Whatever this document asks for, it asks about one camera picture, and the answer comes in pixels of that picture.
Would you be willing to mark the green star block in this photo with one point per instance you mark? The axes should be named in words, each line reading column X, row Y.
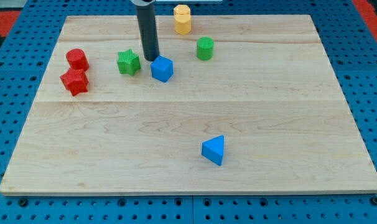
column 128, row 62

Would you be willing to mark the yellow hexagon block rear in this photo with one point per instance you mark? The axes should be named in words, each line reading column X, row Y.
column 182, row 9

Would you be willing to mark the blue cube block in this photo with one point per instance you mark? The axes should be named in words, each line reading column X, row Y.
column 162, row 69

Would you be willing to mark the red cylinder block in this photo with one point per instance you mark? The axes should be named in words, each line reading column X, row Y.
column 76, row 58

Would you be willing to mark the red star block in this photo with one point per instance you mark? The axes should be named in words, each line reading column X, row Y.
column 75, row 81

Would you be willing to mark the green cylinder block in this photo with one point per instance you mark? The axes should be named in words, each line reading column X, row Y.
column 205, row 47

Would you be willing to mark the light wooden board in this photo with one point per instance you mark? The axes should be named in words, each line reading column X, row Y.
column 269, row 89

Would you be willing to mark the yellow hexagon block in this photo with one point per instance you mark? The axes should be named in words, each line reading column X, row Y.
column 182, row 23
column 182, row 9

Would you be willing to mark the blue triangle block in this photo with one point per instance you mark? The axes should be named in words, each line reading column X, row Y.
column 213, row 149

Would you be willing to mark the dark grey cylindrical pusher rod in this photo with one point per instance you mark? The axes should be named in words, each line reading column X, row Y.
column 146, row 17

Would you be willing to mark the yellow hexagon block front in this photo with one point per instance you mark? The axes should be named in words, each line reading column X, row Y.
column 182, row 23

